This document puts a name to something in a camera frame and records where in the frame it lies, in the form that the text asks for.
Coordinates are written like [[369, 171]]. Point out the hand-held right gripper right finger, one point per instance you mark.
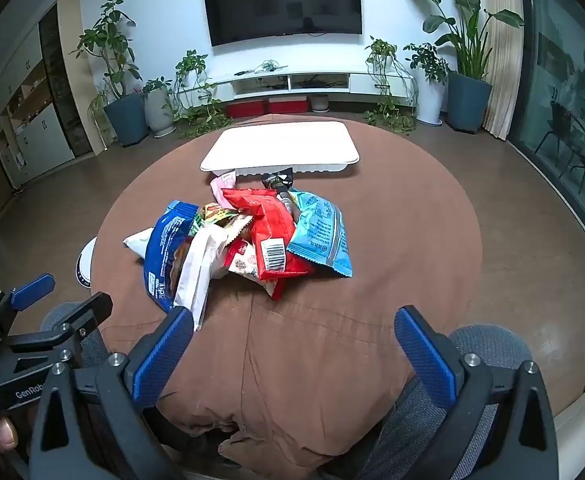
[[427, 355]]

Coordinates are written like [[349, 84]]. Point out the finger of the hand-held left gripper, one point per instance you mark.
[[90, 312], [32, 291]]

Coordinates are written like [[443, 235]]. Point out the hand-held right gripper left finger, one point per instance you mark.
[[162, 355]]

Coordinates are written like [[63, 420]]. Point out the dark blue snack packet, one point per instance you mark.
[[162, 245]]

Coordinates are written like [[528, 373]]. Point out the red white snack packet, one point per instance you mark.
[[242, 262]]

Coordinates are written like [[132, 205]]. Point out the green edged snack packet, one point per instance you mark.
[[215, 212]]

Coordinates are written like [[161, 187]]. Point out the light blue snack packet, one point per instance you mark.
[[322, 232]]

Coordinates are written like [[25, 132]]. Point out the large red snack packet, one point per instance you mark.
[[270, 225]]

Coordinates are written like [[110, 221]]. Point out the pink snack packet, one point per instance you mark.
[[221, 187]]

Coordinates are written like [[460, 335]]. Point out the black snack packet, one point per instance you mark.
[[277, 180]]

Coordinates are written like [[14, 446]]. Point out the white plastic tray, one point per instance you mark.
[[277, 147]]

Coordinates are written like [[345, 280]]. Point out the white round object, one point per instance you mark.
[[82, 265]]

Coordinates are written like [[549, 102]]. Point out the grey fabric chair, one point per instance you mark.
[[492, 345]]

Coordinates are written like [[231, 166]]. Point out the leafy tree in blue pot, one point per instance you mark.
[[127, 117]]

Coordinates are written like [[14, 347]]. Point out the plant in white ribbed pot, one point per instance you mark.
[[158, 112]]

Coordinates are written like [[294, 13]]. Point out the bushy plant in white pot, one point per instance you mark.
[[430, 100]]

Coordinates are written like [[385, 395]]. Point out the red storage box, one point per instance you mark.
[[286, 105], [245, 108]]

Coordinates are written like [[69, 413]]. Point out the broad-leaf plant in blue pot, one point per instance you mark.
[[467, 100]]

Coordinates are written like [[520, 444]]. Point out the trailing pothos plant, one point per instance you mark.
[[382, 52], [192, 67]]

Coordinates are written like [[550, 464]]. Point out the small white pot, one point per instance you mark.
[[320, 102]]

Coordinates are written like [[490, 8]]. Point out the white television cabinet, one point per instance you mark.
[[372, 82]]

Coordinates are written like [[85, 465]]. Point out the glass sliding door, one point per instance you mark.
[[562, 85]]

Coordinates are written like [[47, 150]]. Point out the beige curtain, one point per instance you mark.
[[502, 60]]

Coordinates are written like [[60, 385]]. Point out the white wall cupboard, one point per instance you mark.
[[37, 125]]

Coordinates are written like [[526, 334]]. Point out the black wall television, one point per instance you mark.
[[282, 5]]

